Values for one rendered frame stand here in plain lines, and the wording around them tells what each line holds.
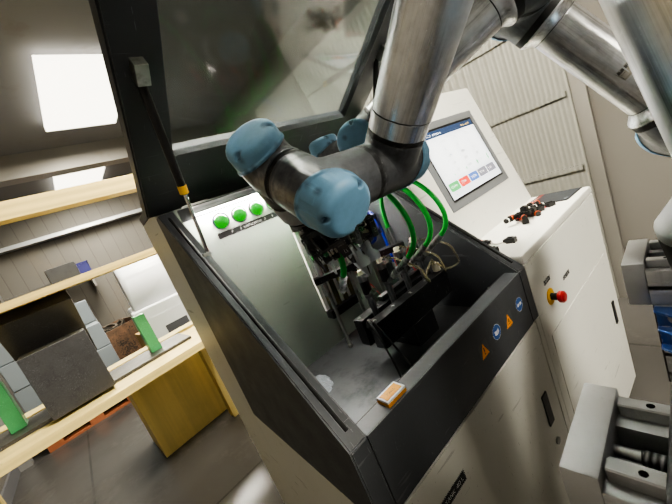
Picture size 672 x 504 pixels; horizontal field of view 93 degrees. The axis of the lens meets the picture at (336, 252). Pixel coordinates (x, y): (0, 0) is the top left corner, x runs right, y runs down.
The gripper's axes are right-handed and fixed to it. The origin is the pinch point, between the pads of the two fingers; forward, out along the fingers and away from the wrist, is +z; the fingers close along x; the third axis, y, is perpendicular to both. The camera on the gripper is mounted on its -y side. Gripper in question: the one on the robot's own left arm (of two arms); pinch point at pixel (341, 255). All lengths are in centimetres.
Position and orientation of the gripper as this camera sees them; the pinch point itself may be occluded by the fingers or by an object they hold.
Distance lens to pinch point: 68.7
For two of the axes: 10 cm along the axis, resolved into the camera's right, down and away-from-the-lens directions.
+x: 8.2, -5.6, -0.5
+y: 4.3, 6.8, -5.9
